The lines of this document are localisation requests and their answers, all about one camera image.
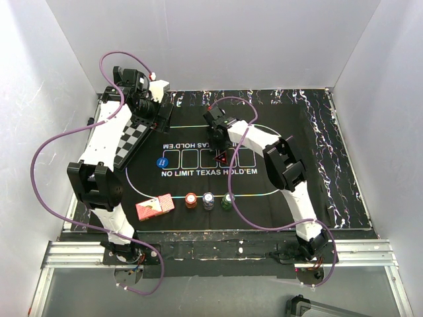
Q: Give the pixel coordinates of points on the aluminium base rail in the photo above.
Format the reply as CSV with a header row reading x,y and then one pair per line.
x,y
218,273

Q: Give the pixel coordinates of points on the black white chess board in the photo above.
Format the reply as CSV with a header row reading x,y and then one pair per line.
x,y
134,133

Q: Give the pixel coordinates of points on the green poker chip stack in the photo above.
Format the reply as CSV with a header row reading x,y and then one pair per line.
x,y
227,202

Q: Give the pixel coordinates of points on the red playing card box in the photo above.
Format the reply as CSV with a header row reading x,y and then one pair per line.
x,y
154,207

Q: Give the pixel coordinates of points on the blue poker chip stack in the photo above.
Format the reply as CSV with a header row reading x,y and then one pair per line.
x,y
208,201

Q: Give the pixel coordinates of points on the black poker felt mat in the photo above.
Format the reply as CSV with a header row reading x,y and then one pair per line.
x,y
304,114

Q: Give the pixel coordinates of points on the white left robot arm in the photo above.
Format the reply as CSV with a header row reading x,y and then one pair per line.
x,y
94,181

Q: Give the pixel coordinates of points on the black red all-in triangle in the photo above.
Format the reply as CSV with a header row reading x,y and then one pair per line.
x,y
221,158

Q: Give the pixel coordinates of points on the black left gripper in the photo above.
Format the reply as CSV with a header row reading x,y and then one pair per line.
x,y
162,123

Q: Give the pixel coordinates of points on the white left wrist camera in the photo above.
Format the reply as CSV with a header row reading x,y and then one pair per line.
x,y
157,90

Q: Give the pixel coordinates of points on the red poker chip stack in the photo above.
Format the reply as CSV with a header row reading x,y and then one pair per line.
x,y
190,200

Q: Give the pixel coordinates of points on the blue small blind button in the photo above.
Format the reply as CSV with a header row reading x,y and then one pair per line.
x,y
162,162

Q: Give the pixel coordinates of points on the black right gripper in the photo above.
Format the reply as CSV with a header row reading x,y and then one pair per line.
x,y
213,144

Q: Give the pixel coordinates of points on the black case bottom right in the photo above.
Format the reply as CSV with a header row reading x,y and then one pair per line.
x,y
300,306

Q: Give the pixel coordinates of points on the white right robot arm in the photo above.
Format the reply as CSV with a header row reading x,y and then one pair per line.
x,y
285,169

